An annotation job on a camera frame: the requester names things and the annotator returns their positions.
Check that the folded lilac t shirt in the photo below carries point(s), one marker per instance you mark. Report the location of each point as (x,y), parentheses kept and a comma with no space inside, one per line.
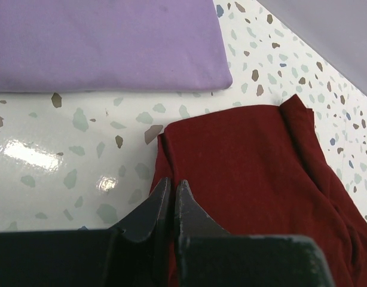
(63,46)

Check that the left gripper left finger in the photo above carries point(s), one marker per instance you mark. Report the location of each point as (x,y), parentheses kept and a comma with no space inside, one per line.
(132,252)

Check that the maroon t shirt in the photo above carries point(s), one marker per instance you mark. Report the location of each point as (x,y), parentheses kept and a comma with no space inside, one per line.
(260,170)

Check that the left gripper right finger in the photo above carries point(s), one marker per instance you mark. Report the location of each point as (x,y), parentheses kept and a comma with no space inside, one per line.
(207,255)

